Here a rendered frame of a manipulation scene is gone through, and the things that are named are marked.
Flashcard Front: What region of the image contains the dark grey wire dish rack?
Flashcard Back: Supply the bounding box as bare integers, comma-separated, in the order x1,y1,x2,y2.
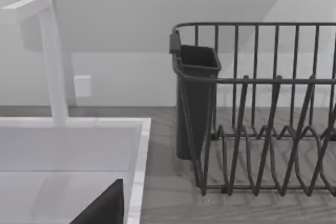
169,22,336,197

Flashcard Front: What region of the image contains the white sink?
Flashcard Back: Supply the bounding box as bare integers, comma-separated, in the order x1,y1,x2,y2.
0,117,152,224

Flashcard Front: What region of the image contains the white wall socket plate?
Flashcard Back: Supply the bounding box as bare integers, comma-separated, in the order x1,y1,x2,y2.
73,75,92,97

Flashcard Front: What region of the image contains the tall white tap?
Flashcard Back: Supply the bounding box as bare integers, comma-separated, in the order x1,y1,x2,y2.
0,0,69,125

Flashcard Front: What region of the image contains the dark grey cutlery holder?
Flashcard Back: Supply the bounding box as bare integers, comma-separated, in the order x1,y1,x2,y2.
175,45,222,160

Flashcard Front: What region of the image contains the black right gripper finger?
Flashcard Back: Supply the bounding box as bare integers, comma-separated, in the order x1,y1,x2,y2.
69,178,124,224

